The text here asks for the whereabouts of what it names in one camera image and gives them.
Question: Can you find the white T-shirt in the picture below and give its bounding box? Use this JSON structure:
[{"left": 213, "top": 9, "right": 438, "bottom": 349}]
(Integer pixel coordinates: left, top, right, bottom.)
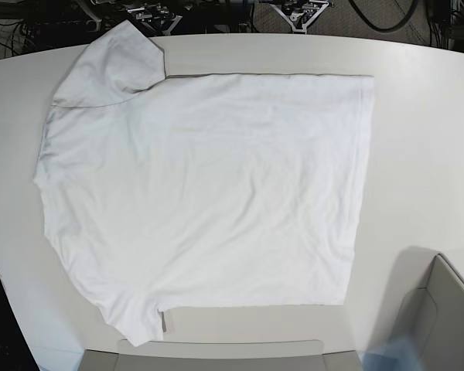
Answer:
[{"left": 34, "top": 21, "right": 374, "bottom": 346}]

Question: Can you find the grey tray front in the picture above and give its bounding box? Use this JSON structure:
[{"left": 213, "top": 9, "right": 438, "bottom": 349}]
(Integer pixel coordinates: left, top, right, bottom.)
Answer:
[{"left": 79, "top": 340, "right": 363, "bottom": 370}]

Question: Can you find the grey box right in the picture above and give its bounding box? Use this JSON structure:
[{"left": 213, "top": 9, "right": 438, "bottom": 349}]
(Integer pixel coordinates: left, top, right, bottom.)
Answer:
[{"left": 389, "top": 254, "right": 464, "bottom": 370}]

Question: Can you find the blue blurred object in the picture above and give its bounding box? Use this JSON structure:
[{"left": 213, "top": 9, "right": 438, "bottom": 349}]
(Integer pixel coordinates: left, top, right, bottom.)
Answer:
[{"left": 361, "top": 336, "right": 422, "bottom": 371}]

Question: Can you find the black cable loop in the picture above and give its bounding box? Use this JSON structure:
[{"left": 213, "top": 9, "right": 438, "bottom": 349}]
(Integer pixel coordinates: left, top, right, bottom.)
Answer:
[{"left": 347, "top": 0, "right": 421, "bottom": 32}]

